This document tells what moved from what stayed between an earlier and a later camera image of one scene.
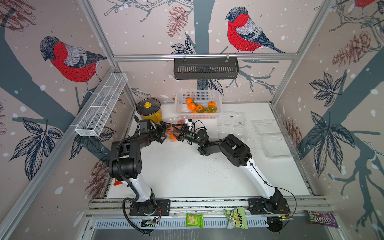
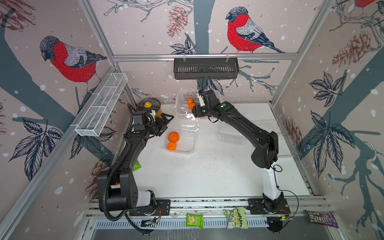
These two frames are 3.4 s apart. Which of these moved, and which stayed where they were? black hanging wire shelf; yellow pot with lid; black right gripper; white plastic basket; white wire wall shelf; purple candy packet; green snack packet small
Moved: black right gripper
Stayed: yellow pot with lid; green snack packet small; white wire wall shelf; black hanging wire shelf; purple candy packet; white plastic basket
